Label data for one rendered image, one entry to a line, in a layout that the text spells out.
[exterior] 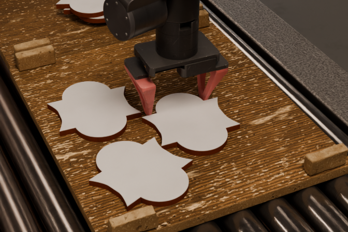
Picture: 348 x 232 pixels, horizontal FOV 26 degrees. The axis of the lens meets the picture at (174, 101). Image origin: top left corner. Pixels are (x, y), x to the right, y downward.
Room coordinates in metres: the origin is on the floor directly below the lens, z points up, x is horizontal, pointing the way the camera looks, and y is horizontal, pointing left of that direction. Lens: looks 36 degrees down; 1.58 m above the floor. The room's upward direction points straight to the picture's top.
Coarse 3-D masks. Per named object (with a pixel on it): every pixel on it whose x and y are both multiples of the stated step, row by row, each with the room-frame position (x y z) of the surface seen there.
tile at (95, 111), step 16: (64, 96) 0.88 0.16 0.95; (80, 96) 0.88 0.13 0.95; (96, 96) 0.88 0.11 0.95; (112, 96) 0.88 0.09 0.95; (64, 112) 0.84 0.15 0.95; (80, 112) 0.84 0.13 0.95; (96, 112) 0.84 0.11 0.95; (112, 112) 0.84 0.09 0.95; (128, 112) 0.84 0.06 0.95; (64, 128) 0.81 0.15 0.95; (80, 128) 0.81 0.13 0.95; (96, 128) 0.81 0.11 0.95; (112, 128) 0.81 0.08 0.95
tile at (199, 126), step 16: (176, 96) 0.88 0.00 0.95; (192, 96) 0.88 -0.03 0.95; (160, 112) 0.84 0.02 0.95; (176, 112) 0.84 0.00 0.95; (192, 112) 0.84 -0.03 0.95; (208, 112) 0.84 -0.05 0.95; (160, 128) 0.81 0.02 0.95; (176, 128) 0.81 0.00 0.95; (192, 128) 0.81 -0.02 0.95; (208, 128) 0.81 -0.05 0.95; (224, 128) 0.81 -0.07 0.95; (176, 144) 0.78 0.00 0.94; (192, 144) 0.77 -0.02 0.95; (208, 144) 0.77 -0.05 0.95; (224, 144) 0.78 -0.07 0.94
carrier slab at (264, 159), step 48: (96, 48) 1.03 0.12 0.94; (48, 96) 0.89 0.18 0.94; (240, 96) 0.89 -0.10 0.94; (48, 144) 0.79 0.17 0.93; (96, 144) 0.78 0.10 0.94; (240, 144) 0.78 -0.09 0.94; (288, 144) 0.78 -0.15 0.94; (336, 144) 0.78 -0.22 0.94; (96, 192) 0.69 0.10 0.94; (192, 192) 0.69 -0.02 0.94; (240, 192) 0.69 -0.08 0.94; (288, 192) 0.70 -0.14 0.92
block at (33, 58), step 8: (40, 48) 0.98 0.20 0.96; (48, 48) 0.98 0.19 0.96; (16, 56) 0.96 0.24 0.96; (24, 56) 0.96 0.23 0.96; (32, 56) 0.97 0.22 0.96; (40, 56) 0.97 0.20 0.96; (48, 56) 0.98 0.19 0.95; (16, 64) 0.97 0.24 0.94; (24, 64) 0.96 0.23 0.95; (32, 64) 0.97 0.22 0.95; (40, 64) 0.97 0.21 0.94; (48, 64) 0.98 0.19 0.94
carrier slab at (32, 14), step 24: (0, 0) 1.19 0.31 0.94; (24, 0) 1.19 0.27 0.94; (48, 0) 1.19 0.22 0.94; (0, 24) 1.10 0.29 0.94; (24, 24) 1.10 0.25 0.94; (48, 24) 1.10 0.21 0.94; (72, 24) 1.10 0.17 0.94; (96, 24) 1.10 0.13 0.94; (0, 48) 1.03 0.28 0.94; (72, 48) 1.03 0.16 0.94
